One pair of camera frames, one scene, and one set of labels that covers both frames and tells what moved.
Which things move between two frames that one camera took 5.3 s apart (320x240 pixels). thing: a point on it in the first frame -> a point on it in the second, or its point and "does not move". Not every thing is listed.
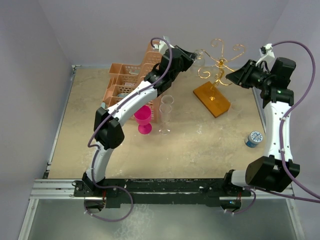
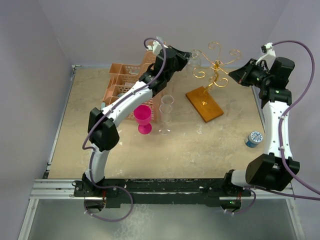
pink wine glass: x=143 y=115 does not move
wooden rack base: x=211 y=99 -> x=204 y=104
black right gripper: x=239 y=76 does not move
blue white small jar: x=254 y=138 does not move
